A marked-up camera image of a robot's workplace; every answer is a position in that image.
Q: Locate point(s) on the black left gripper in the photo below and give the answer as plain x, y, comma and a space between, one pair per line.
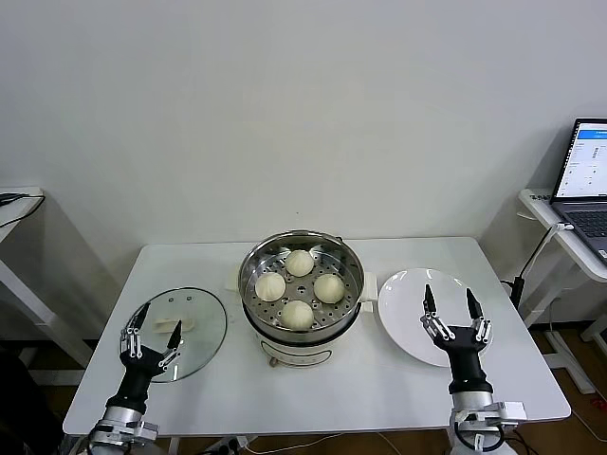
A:
137, 374

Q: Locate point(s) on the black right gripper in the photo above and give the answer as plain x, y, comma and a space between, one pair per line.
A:
467, 360

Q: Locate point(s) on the round glass lid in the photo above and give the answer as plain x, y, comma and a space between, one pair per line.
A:
204, 313

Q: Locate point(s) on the white steamed baozi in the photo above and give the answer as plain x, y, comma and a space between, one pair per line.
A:
270, 286
299, 263
329, 288
298, 315

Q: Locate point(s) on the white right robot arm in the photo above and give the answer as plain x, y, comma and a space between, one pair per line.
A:
472, 403

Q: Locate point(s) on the stainless steel steamer basket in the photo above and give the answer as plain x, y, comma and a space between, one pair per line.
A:
351, 265

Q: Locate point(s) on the white round plate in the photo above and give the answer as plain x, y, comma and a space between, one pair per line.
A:
403, 308

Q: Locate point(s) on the white power strip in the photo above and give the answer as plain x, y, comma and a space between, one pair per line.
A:
232, 444

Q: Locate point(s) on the white electric cooker base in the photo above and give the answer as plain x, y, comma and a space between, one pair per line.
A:
294, 353

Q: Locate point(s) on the white side table with laptop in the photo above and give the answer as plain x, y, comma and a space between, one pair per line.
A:
536, 204

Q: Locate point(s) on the grey open laptop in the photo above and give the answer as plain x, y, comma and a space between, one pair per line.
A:
583, 156

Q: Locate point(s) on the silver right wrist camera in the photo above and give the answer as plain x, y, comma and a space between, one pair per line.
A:
509, 411

